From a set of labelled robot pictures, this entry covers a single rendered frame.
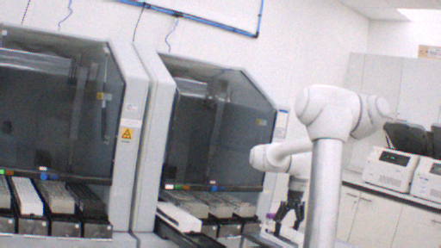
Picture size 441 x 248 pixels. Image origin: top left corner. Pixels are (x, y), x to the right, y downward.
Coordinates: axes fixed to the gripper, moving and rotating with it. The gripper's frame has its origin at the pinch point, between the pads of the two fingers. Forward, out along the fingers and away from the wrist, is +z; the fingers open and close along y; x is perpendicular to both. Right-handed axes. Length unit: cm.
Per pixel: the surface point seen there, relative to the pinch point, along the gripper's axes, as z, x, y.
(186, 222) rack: 1.0, 19.3, -40.8
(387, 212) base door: 18, 60, 189
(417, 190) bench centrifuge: -8, 34, 192
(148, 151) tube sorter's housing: -26, 38, -55
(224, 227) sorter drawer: 8.2, 31.1, -11.9
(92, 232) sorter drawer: 11, 27, -81
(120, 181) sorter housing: -11, 37, -67
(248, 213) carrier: 3.3, 39.8, 8.3
